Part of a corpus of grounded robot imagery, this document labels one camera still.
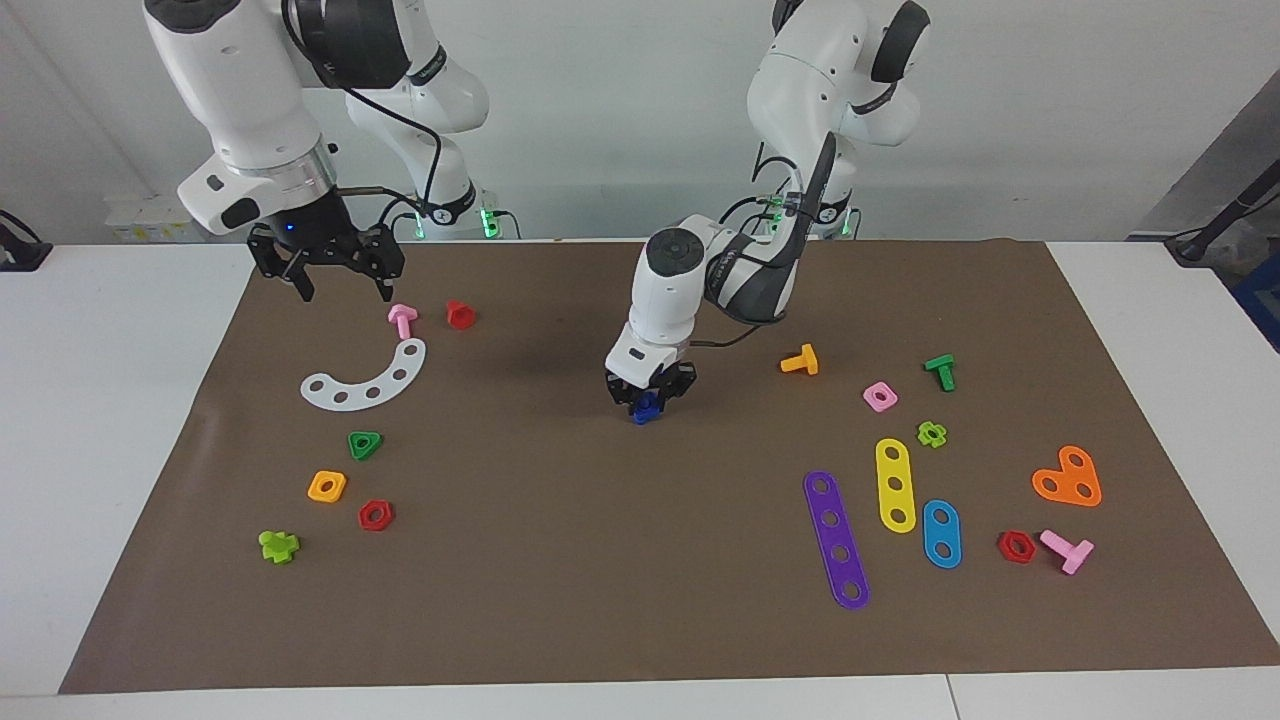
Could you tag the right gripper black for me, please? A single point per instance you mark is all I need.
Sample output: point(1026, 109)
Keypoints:
point(305, 225)

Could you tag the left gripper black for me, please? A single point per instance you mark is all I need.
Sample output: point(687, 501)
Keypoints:
point(652, 382)

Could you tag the blue square nut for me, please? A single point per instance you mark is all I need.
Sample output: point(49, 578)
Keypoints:
point(650, 400)

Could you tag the blue plastic bolt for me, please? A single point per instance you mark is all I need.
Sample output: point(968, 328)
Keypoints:
point(645, 416)

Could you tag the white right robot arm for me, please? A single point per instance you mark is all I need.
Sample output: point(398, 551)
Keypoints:
point(230, 80)

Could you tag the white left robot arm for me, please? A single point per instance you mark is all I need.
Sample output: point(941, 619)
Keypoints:
point(800, 80)

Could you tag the pink plastic bolt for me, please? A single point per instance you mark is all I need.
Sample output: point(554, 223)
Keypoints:
point(402, 320)
point(1065, 548)

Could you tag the red plastic bolt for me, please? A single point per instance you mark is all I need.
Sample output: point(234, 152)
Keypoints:
point(460, 315)

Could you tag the white curved perforated plate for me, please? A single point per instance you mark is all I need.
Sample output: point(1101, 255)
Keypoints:
point(357, 396)

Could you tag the orange plastic bolt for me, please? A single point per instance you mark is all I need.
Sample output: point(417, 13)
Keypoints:
point(800, 362)

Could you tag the green triangular nut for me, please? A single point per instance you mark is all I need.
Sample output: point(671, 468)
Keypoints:
point(376, 438)

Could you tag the purple four-hole strip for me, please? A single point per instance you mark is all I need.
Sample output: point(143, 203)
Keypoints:
point(827, 502)

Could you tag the pink square nut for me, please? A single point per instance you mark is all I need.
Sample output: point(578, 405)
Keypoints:
point(868, 398)

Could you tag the brown table mat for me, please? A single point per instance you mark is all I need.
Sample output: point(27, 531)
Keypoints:
point(640, 620)

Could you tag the orange square nut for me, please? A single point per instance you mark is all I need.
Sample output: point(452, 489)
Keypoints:
point(314, 492)

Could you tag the yellow three-hole strip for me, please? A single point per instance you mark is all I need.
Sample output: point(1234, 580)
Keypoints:
point(894, 470)

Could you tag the red hexagonal nut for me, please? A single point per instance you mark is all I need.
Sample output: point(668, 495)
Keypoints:
point(364, 520)
point(1004, 548)

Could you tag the light green cross nut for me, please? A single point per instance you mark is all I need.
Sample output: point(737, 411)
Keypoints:
point(922, 436)

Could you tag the dark green plastic bolt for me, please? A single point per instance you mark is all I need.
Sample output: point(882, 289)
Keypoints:
point(941, 372)

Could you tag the lime green plastic bolt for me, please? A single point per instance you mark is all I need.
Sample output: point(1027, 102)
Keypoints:
point(278, 547)

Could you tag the black table clamp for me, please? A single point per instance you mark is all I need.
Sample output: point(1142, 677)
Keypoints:
point(20, 250)

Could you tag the blue two-hole strip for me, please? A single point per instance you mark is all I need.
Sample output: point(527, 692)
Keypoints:
point(941, 533)

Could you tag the orange heart-shaped plate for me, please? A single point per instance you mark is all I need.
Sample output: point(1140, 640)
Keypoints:
point(1068, 478)

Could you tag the blue crate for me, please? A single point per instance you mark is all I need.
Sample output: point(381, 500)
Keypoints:
point(1262, 305)

